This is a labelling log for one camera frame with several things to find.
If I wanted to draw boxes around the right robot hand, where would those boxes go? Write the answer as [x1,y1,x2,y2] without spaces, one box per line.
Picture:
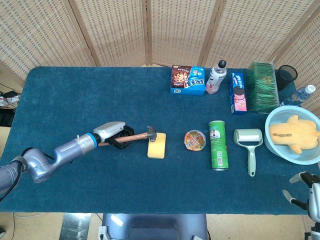
[282,171,320,220]

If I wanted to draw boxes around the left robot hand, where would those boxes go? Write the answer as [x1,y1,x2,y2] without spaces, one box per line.
[93,121,135,151]

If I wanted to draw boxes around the wooden handle claw hammer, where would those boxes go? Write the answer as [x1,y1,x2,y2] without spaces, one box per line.
[97,125,159,147]

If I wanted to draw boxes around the yellow sponge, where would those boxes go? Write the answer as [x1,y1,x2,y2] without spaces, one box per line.
[146,132,167,159]

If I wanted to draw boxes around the blue plush table cloth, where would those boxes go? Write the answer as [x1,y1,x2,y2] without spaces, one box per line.
[0,66,320,216]

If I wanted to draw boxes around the yellow plush toy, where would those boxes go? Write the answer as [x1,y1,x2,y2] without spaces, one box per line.
[268,114,320,155]

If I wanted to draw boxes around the orange fruit jelly cup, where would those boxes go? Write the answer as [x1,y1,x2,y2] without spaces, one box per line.
[184,129,207,152]

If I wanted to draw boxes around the pale green lint roller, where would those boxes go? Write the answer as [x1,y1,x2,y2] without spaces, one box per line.
[233,128,264,178]

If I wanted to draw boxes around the light blue plastic bowl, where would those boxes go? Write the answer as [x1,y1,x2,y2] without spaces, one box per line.
[264,105,320,165]

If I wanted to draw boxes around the blue chocolate snack box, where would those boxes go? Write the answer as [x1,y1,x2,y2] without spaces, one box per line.
[170,64,207,97]

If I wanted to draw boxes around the woven rattan folding screen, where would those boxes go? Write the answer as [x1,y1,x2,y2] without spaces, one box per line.
[0,0,320,112]

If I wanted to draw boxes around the shiny metal table leg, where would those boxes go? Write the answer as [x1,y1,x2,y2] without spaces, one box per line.
[60,213,92,240]

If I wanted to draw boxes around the clear water bottle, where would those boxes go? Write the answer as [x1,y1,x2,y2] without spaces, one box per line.
[279,84,317,108]

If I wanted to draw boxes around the black floor box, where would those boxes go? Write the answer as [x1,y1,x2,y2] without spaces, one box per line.
[0,108,16,127]

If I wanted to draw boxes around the grey blue robot torso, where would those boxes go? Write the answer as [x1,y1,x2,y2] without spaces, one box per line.
[97,213,211,240]

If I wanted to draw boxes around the green chips can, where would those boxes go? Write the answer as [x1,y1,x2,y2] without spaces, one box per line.
[208,120,230,172]

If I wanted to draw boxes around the white pink drink bottle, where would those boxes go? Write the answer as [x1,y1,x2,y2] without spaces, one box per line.
[205,59,228,95]

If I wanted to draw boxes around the green transparent box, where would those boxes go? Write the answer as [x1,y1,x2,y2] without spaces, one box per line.
[246,60,280,114]

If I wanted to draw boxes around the black mesh pen cup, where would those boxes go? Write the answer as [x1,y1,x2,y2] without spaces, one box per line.
[275,64,299,91]

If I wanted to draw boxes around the blue Oreo cookie box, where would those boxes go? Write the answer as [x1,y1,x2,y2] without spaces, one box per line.
[229,72,249,116]

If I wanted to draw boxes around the white floor cable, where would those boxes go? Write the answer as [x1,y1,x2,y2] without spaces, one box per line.
[12,211,44,219]

